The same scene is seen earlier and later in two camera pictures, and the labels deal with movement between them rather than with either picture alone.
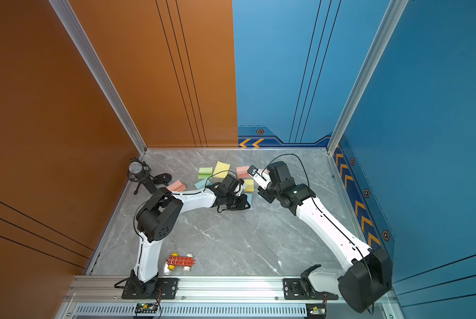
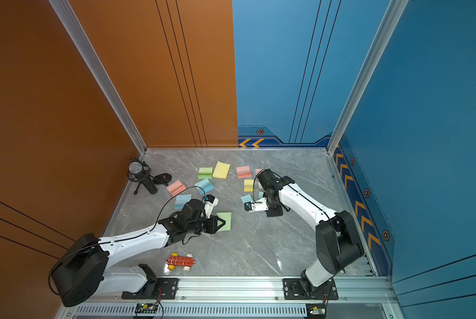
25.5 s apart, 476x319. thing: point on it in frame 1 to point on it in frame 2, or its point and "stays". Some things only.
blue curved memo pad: x=249 y=199 stays
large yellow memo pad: x=221 y=167 stays
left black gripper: x=242 y=205 to x=213 y=226
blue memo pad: x=202 y=184 stays
